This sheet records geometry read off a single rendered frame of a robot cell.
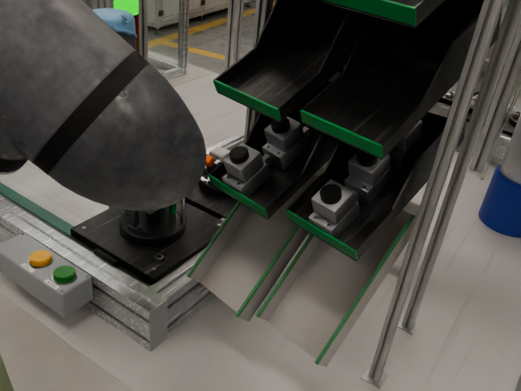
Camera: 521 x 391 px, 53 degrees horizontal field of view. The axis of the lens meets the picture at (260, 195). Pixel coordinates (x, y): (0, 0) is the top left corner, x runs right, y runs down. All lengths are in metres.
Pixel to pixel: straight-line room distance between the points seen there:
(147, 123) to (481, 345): 0.95
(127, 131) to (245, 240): 0.60
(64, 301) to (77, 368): 0.12
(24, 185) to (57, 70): 1.06
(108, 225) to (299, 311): 0.47
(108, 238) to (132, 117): 0.76
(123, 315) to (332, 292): 0.40
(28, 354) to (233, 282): 0.39
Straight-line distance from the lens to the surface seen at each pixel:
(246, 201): 0.80
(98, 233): 1.13
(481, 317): 1.27
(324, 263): 0.90
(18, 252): 1.13
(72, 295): 1.03
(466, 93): 0.74
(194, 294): 1.06
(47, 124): 0.38
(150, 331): 0.99
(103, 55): 0.39
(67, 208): 1.32
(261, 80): 0.80
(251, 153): 0.81
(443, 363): 1.13
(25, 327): 1.11
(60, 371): 1.03
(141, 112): 0.38
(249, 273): 0.93
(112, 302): 1.04
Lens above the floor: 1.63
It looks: 31 degrees down
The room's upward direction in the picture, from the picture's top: 7 degrees clockwise
